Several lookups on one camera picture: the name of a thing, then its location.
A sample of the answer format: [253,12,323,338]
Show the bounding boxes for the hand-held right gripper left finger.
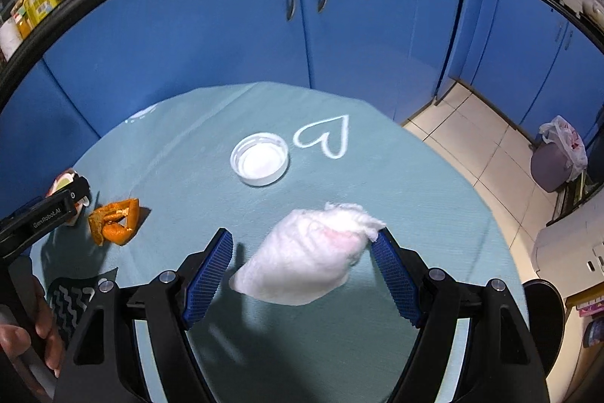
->
[53,227,235,403]

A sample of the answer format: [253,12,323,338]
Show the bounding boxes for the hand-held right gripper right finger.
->
[370,227,550,403]

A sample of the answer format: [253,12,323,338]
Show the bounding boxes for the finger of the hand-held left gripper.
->
[66,177,91,211]

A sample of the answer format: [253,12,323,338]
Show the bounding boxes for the apple core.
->
[46,168,90,225]

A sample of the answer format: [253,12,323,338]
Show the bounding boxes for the orange peel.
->
[88,198,141,247]

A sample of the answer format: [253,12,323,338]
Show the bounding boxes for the white tissue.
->
[229,201,385,306]

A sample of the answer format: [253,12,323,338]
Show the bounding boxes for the white plastic lid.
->
[230,133,290,187]

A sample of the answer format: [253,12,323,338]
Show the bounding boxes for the black trash can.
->
[521,278,567,385]

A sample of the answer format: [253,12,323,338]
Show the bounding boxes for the person's left hand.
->
[0,275,63,380]

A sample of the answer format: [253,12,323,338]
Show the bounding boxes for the light blue tablecloth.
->
[9,81,527,403]

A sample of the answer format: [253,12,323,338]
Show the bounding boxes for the white floor appliance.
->
[532,214,604,290]

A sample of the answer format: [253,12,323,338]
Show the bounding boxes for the purple waste bin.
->
[531,143,579,195]

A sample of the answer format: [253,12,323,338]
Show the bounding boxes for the black metal rack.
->
[550,169,596,227]

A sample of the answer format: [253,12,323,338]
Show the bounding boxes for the pink printed box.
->
[576,292,604,319]

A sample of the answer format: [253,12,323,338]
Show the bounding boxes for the blue kitchen cabinets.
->
[0,0,604,177]

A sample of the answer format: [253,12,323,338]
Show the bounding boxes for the white plastic bag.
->
[539,116,588,182]

